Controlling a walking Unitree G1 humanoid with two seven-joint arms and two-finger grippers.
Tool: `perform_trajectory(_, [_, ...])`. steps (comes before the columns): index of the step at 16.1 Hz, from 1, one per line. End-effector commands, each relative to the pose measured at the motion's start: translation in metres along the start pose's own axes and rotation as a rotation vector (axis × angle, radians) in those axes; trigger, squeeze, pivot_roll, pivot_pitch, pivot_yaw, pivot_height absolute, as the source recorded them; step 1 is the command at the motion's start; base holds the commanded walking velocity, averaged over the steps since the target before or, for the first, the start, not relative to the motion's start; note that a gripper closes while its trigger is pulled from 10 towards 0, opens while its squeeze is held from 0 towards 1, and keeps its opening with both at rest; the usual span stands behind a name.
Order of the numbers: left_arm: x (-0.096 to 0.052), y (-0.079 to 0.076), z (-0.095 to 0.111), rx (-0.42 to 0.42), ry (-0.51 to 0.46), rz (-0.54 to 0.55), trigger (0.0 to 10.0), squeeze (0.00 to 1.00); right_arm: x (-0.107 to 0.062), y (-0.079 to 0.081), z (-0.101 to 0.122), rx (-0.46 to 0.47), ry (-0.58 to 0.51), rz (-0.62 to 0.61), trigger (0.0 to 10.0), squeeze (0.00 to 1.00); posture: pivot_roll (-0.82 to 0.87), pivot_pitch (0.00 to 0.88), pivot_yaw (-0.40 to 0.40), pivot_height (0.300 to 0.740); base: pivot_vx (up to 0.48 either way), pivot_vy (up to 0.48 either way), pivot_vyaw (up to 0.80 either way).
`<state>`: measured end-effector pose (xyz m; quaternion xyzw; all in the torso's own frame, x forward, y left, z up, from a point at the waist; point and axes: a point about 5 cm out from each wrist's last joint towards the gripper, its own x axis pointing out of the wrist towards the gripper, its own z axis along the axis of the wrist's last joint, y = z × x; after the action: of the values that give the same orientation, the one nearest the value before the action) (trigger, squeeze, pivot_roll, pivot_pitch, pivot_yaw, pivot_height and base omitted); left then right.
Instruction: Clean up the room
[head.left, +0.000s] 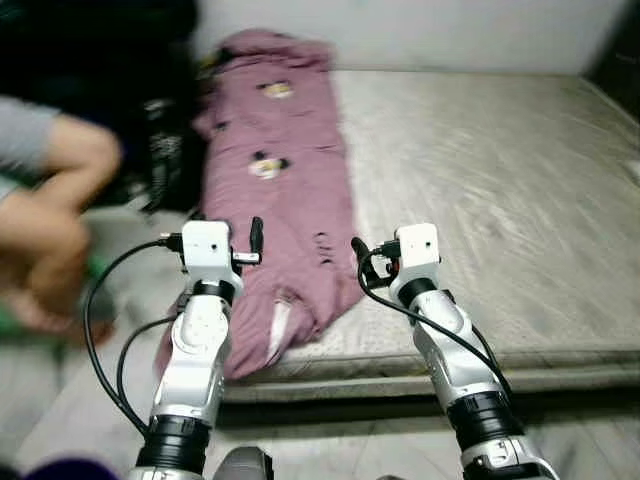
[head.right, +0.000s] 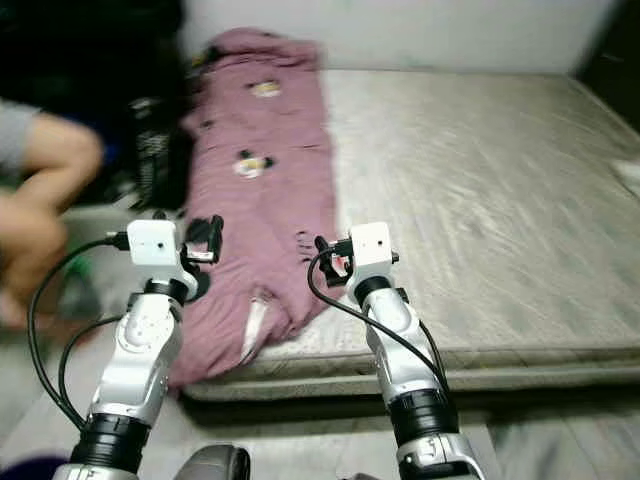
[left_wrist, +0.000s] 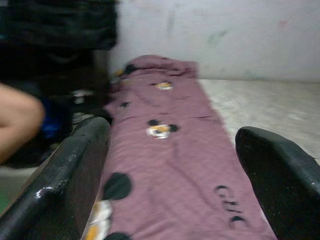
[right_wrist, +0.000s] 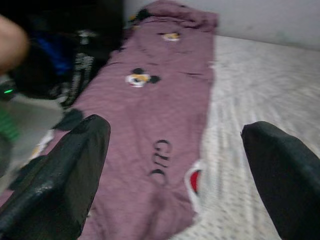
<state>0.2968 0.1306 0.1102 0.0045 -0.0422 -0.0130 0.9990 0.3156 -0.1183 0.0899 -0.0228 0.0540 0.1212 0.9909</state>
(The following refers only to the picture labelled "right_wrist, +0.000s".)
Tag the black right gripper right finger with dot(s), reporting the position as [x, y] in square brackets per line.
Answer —
[290, 195]

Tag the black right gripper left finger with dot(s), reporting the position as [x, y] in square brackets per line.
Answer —
[50, 197]

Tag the white quilted mattress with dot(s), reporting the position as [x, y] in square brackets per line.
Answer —
[250, 87]

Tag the purple cartoon mouse blanket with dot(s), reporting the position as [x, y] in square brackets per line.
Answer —
[155, 112]

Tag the black pump bottle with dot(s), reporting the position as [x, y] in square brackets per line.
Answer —
[83, 62]

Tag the blue bag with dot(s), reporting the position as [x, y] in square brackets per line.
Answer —
[55, 57]

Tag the seated person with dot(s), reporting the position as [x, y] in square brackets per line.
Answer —
[11, 42]

